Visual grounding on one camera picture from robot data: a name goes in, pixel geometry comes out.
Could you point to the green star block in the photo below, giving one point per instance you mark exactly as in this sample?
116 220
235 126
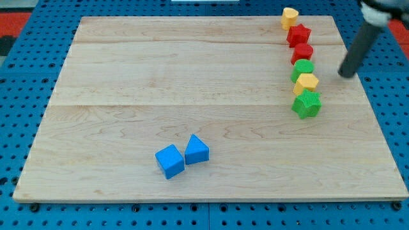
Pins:
307 104

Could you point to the red star block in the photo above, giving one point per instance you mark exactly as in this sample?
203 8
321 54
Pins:
298 34

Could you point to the blue triangle block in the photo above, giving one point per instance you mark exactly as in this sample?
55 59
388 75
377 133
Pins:
196 151

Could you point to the blue cube block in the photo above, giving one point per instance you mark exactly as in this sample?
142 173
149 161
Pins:
170 161

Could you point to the wooden board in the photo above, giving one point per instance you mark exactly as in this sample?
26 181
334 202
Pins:
132 86

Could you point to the yellow hexagon block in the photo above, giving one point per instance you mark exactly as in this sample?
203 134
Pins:
306 81

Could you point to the green cylinder block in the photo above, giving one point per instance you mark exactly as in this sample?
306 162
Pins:
301 66

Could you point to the red cylinder block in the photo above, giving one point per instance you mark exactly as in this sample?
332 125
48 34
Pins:
302 51

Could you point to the yellow heart block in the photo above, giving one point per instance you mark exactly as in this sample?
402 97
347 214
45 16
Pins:
289 17

